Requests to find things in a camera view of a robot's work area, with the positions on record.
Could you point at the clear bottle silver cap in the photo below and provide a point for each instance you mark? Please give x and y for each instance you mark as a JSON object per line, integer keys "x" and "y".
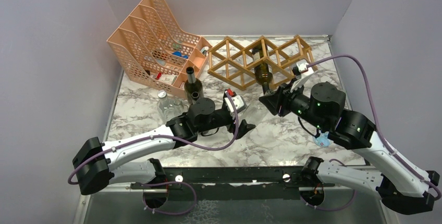
{"x": 165, "y": 106}

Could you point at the wooden wine rack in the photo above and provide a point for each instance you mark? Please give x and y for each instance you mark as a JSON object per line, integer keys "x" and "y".
{"x": 235, "y": 64}

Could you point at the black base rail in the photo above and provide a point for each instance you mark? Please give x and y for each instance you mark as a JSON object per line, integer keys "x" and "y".
{"x": 227, "y": 183}

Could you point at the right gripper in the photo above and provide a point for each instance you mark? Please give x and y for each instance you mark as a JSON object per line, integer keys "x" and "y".
{"x": 278, "y": 101}

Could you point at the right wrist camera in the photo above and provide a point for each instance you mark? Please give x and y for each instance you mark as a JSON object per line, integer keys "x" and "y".
{"x": 301, "y": 73}

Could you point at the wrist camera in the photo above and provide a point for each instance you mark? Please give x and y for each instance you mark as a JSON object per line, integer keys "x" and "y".
{"x": 301, "y": 73}
{"x": 232, "y": 100}

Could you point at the clear bottle blue label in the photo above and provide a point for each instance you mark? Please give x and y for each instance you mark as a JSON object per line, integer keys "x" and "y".
{"x": 321, "y": 139}

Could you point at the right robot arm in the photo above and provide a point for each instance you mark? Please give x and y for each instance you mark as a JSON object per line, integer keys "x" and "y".
{"x": 392, "y": 183}

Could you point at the green wine bottle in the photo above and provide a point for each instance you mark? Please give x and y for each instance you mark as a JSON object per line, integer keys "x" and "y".
{"x": 193, "y": 84}
{"x": 195, "y": 96}
{"x": 262, "y": 73}

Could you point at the green wine bottle front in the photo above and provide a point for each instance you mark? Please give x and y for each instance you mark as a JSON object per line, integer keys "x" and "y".
{"x": 195, "y": 96}

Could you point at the small clear glass bottle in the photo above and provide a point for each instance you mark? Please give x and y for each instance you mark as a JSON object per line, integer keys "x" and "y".
{"x": 179, "y": 107}

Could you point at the pink plastic file organizer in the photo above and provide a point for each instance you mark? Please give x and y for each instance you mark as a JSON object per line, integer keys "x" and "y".
{"x": 144, "y": 42}

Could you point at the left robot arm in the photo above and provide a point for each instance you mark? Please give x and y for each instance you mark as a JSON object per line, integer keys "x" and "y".
{"x": 99, "y": 164}

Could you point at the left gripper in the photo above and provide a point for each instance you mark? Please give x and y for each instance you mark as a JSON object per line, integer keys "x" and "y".
{"x": 244, "y": 127}

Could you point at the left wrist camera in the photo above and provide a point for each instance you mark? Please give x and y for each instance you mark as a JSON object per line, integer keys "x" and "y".
{"x": 232, "y": 100}

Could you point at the blue item in organizer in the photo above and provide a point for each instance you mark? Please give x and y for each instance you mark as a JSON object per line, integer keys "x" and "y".
{"x": 179, "y": 54}

